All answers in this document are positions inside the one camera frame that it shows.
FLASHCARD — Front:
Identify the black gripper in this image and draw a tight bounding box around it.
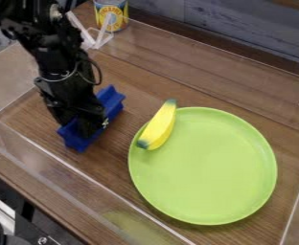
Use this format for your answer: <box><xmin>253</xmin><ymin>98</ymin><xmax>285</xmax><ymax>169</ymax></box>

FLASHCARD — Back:
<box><xmin>34</xmin><ymin>68</ymin><xmax>109</xmax><ymax>140</ymax></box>

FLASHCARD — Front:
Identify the blue star-shaped block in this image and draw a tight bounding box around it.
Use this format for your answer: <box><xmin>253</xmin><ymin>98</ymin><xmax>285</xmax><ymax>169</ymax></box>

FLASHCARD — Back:
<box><xmin>58</xmin><ymin>85</ymin><xmax>126</xmax><ymax>153</ymax></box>

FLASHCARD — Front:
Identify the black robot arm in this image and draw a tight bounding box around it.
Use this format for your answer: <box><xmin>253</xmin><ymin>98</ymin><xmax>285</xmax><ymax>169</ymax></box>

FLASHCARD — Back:
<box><xmin>0</xmin><ymin>0</ymin><xmax>106</xmax><ymax>138</ymax></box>

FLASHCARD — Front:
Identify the green round plate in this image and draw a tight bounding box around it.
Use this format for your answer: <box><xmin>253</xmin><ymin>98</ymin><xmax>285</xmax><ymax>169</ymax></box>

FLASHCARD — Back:
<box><xmin>129</xmin><ymin>107</ymin><xmax>278</xmax><ymax>225</ymax></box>

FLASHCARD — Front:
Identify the yellow toy banana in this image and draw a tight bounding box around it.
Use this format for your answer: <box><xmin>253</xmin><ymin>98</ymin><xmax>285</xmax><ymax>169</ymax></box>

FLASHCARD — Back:
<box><xmin>137</xmin><ymin>99</ymin><xmax>178</xmax><ymax>150</ymax></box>

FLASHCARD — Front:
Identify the yellow labelled tin can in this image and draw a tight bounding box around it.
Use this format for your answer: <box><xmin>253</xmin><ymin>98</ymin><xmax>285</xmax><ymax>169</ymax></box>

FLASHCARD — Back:
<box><xmin>94</xmin><ymin>0</ymin><xmax>130</xmax><ymax>33</ymax></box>

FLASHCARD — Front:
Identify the clear acrylic enclosure wall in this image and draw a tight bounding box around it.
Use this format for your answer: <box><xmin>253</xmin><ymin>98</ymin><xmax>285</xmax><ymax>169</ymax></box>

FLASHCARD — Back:
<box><xmin>0</xmin><ymin>9</ymin><xmax>299</xmax><ymax>245</ymax></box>

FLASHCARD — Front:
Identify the clear acrylic corner bracket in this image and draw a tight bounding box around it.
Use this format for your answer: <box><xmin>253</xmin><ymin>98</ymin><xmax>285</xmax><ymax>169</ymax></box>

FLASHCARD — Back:
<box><xmin>67</xmin><ymin>11</ymin><xmax>114</xmax><ymax>51</ymax></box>

